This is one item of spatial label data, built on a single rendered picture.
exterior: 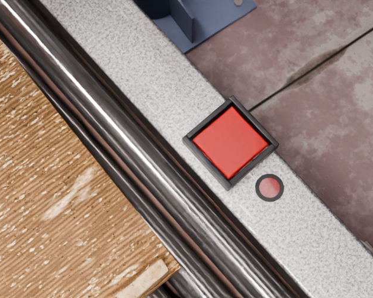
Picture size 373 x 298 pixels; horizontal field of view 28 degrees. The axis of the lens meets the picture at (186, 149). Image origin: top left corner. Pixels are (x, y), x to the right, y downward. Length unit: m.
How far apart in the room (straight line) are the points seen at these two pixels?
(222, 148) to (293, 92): 1.03
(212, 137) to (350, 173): 1.01
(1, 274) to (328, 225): 0.35
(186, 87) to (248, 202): 0.15
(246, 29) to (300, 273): 1.15
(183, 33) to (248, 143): 1.06
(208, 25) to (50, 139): 1.10
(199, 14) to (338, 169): 0.51
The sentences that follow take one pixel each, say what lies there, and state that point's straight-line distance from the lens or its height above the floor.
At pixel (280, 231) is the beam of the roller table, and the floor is 0.92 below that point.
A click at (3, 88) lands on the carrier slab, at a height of 0.94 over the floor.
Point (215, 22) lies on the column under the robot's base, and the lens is 1.87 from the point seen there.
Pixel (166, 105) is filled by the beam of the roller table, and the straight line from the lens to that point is 0.84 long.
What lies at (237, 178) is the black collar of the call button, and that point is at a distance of 0.80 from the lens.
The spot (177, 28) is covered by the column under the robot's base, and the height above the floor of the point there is 0.01.
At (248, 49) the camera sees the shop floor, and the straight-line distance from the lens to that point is 1.86.
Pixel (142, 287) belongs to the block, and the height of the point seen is 0.96.
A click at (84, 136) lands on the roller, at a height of 0.91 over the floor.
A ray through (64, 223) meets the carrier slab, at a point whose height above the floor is 0.94.
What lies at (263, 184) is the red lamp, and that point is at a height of 0.92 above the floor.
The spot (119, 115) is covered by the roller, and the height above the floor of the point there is 0.92.
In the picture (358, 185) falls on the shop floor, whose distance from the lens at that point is 1.80.
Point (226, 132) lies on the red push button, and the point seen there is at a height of 0.93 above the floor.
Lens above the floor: 1.71
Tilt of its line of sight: 75 degrees down
